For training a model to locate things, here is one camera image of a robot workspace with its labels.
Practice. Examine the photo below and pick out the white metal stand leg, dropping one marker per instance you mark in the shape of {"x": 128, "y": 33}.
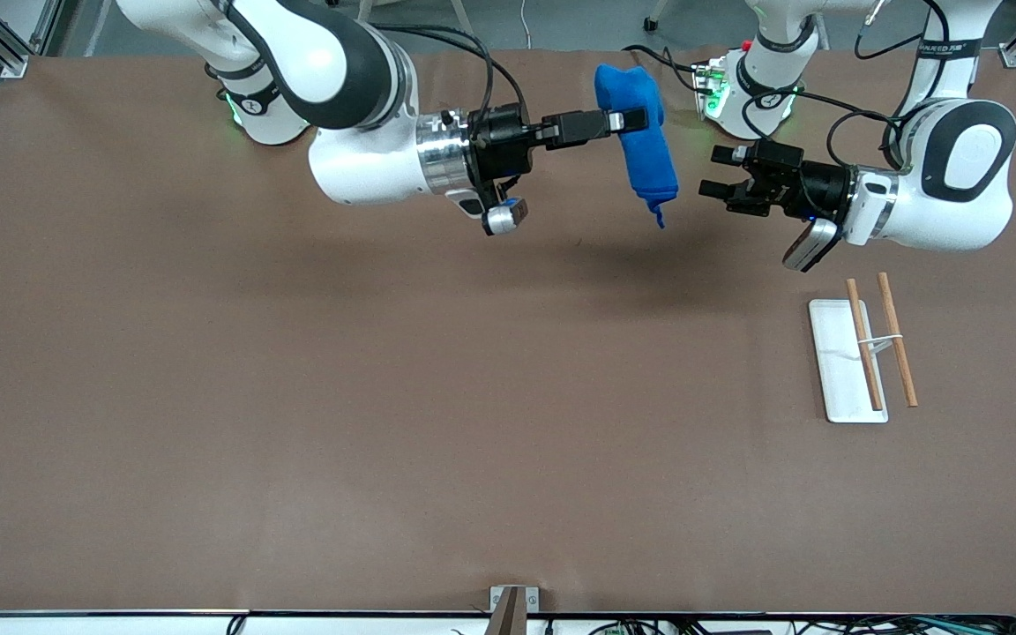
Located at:
{"x": 367, "y": 11}
{"x": 466, "y": 26}

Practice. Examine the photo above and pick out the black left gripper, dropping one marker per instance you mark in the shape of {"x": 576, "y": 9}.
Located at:
{"x": 812, "y": 188}

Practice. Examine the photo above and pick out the wooden rack rod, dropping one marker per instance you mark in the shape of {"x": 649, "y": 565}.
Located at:
{"x": 899, "y": 344}
{"x": 864, "y": 344}

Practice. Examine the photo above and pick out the white towel rack base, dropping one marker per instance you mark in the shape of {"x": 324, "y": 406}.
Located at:
{"x": 839, "y": 379}

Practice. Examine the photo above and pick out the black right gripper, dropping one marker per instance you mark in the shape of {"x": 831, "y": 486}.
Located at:
{"x": 501, "y": 141}

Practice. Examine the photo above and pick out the blue microfibre towel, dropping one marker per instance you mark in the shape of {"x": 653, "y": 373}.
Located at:
{"x": 649, "y": 168}

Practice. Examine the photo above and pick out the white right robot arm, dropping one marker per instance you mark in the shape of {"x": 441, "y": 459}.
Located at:
{"x": 340, "y": 70}

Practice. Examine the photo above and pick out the grey metal mount bracket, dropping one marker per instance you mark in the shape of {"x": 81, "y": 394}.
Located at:
{"x": 514, "y": 608}

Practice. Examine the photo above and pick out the brown paper table cover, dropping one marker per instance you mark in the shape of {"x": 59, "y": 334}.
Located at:
{"x": 384, "y": 397}

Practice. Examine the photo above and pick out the black caster wheel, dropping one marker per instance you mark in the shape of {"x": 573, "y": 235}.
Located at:
{"x": 656, "y": 16}

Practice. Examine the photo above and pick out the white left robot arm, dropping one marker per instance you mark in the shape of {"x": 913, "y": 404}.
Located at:
{"x": 958, "y": 176}

